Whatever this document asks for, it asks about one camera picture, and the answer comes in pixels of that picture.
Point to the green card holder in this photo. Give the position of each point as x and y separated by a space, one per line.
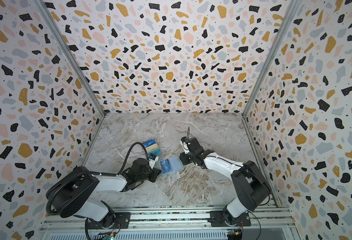
176 165

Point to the teal VIP credit card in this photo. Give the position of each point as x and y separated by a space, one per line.
158 153

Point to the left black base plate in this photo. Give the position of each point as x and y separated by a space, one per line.
115 221

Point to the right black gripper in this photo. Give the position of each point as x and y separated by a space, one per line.
186 156

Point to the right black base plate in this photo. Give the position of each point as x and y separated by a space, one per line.
224 219

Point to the dark blue credit card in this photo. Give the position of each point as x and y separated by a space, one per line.
149 143

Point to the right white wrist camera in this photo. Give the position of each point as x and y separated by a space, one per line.
184 143

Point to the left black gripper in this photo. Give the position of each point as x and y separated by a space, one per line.
155 172

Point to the beige credit card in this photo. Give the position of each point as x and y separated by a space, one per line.
152 149

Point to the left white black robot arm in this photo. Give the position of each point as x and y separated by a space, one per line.
71 196

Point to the aluminium rail frame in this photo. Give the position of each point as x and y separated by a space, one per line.
198 223

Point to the blue card in holder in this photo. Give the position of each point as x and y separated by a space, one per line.
165 166

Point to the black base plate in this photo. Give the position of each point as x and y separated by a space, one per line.
115 221
224 219

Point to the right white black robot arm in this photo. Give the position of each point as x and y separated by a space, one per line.
250 184

